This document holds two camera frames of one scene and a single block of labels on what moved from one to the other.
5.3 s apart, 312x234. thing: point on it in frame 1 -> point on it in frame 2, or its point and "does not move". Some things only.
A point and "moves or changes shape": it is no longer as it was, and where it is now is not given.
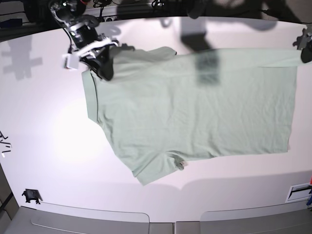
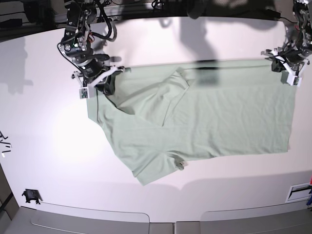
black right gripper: (303, 42) -> (294, 57)
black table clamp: (32, 194) does not move
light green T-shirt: (159, 103) moves or changes shape
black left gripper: (84, 35) -> (96, 71)
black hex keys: (1, 135) does not move
